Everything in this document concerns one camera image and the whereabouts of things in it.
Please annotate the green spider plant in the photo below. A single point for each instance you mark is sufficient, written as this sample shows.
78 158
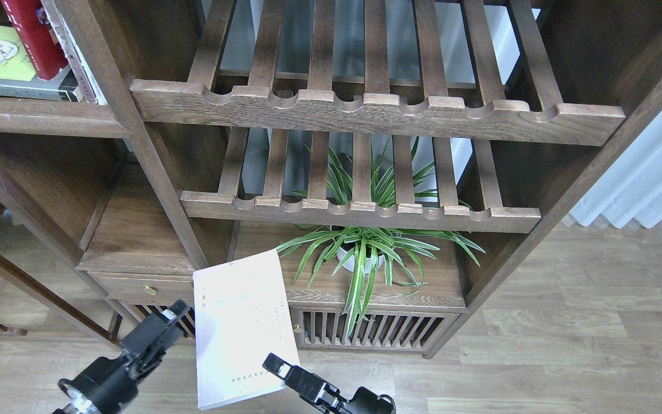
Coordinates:
392 241

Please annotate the white curtain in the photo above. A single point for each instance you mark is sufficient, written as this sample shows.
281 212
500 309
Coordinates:
631 189

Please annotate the white purple cover book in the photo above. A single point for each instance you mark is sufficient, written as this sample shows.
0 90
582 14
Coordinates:
241 316

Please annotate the wooden furniture at left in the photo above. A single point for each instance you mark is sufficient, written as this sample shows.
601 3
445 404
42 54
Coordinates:
43 298

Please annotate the white plant pot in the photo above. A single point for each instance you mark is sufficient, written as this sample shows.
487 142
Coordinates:
347 257

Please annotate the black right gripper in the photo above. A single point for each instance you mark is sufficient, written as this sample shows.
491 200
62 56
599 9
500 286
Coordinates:
324 396

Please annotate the green grey cover book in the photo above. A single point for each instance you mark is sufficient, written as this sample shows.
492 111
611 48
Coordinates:
18 78

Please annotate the dark wooden bookshelf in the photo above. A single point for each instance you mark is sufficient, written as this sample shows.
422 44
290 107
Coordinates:
496 117

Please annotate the red cover book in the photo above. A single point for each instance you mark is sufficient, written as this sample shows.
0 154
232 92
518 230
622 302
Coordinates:
42 46

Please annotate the upright white book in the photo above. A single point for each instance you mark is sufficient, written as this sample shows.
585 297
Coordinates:
91 89

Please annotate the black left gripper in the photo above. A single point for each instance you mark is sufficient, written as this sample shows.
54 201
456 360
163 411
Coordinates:
106 385

